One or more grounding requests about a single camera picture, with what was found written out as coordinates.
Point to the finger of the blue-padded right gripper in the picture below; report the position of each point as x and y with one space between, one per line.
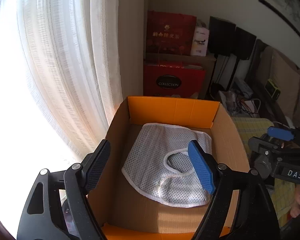
279 133

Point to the red Ferrero Collection box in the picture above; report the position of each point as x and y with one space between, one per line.
173 80

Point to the left black speaker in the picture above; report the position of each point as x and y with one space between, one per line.
221 36

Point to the white small box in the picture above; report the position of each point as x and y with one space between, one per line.
242 86

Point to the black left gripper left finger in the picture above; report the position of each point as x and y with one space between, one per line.
42 216

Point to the white paper bag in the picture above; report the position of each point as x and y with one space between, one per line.
229 102

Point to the grey mesh knee brace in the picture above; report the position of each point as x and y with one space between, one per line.
158 165

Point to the right black speaker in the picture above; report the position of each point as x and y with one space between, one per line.
243 44

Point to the person's right hand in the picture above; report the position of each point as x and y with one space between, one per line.
295 209

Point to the yellow plaid bed sheet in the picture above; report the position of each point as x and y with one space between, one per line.
281 192

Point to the red tea gift bag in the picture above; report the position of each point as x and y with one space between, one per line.
169 33

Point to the black speaker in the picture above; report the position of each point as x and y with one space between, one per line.
221 36
243 44

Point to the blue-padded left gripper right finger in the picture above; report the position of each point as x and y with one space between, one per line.
255 216

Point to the white sheer curtain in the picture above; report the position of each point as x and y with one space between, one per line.
62 78

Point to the green alarm clock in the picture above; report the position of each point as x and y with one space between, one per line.
272 89

